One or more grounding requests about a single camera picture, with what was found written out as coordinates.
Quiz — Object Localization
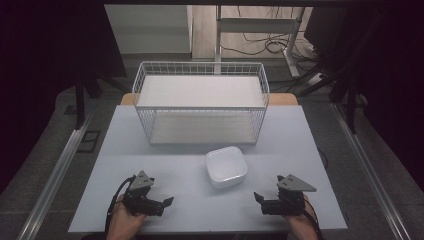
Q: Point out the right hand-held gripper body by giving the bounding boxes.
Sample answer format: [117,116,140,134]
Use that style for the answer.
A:
[261,174,318,216]

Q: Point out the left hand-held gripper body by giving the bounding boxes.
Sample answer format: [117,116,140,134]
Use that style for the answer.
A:
[122,170,165,217]

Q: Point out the person's right hand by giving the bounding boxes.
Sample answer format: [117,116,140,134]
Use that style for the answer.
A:
[283,199,320,240]

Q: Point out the person's left hand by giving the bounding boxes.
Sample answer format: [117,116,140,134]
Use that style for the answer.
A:
[106,201,148,240]

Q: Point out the pale table cover sheet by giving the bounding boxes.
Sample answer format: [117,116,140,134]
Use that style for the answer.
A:
[68,104,348,234]

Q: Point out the white square bowl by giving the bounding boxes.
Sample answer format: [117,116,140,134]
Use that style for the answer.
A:
[204,145,249,190]

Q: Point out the black floor socket plate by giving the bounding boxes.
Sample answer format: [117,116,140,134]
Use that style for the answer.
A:
[77,130,102,154]

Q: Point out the black metal stand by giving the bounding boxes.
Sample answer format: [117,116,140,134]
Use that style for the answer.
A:
[296,6,371,135]
[73,64,129,132]

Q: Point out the white power strip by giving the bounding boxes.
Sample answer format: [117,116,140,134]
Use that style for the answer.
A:
[305,72,325,87]

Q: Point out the white cabinet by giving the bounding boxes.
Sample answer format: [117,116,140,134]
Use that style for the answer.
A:
[104,4,194,55]

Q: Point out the dark curtain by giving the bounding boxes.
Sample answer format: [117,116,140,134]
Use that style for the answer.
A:
[0,0,128,196]
[303,0,424,183]

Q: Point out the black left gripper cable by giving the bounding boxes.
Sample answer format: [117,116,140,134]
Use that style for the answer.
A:
[104,176,136,235]

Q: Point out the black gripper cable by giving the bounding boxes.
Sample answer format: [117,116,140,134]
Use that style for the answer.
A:
[302,194,324,240]
[104,176,136,235]

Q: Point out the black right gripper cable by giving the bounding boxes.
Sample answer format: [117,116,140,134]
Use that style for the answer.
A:
[302,194,324,240]

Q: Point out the aluminium floor rail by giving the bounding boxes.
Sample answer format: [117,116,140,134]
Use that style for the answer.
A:
[16,109,95,240]
[329,101,412,240]

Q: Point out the white wire shelf rack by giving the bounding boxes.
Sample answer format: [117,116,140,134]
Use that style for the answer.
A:
[131,61,271,146]

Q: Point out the black floor cables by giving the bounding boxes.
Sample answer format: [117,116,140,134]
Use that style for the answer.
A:
[219,5,323,63]

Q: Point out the white desk frame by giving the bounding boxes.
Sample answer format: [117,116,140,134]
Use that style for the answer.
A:
[214,4,306,79]

